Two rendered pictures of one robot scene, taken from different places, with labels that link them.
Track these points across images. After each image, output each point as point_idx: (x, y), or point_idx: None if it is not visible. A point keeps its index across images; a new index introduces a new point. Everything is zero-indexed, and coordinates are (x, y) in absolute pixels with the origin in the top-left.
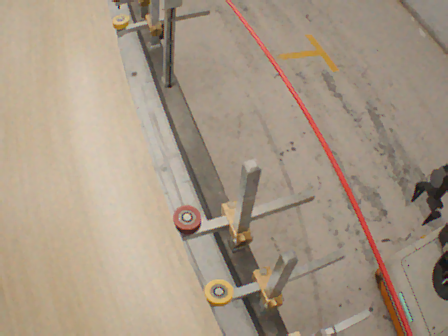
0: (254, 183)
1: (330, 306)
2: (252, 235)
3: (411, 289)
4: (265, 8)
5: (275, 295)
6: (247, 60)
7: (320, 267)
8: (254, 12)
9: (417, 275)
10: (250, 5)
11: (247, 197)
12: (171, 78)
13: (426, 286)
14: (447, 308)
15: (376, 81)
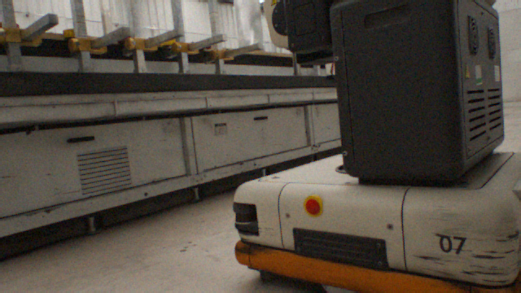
0: (211, 2)
1: None
2: (217, 52)
3: (315, 162)
4: (513, 148)
5: (177, 40)
6: None
7: (208, 40)
8: (496, 149)
9: (340, 159)
10: (500, 147)
11: (210, 14)
12: (296, 70)
13: (334, 163)
14: (325, 175)
15: None
